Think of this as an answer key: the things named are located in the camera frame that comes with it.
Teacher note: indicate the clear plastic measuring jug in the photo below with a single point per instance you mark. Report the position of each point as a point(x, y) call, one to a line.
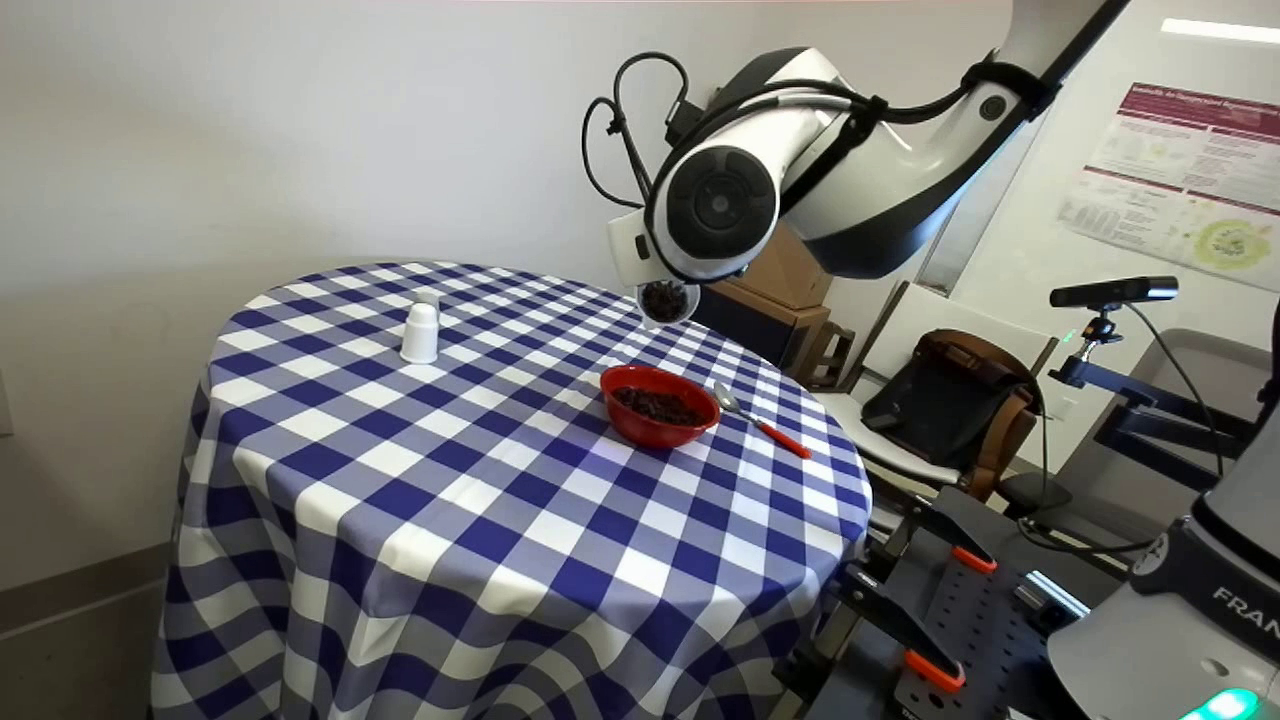
point(671, 303)

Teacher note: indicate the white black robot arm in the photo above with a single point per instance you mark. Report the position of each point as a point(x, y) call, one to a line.
point(853, 179)

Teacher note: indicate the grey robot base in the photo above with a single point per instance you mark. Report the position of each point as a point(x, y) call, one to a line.
point(1194, 634)

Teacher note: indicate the brown cardboard box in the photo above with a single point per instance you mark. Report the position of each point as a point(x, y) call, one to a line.
point(782, 312)

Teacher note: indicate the blue white checkered tablecloth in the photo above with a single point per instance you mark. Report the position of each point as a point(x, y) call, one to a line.
point(366, 537)

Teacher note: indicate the red bowl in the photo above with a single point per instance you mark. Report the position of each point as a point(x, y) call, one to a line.
point(640, 431)

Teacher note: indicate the orange handled clamp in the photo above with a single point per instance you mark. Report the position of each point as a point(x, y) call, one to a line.
point(922, 651)

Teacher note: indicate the wall poster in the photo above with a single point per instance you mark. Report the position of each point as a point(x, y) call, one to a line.
point(1185, 179)

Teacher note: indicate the coffee beans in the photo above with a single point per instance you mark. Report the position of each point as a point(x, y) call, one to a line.
point(661, 411)

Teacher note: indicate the brown black bag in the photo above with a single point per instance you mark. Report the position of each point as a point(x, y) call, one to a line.
point(958, 400)

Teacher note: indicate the red handled metal spoon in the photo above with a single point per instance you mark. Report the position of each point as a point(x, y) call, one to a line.
point(756, 421)

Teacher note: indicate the small white bottle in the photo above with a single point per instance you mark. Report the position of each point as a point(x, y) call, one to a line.
point(422, 332)

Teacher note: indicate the black camera on tripod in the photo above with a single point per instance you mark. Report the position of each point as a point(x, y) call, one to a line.
point(1100, 303)

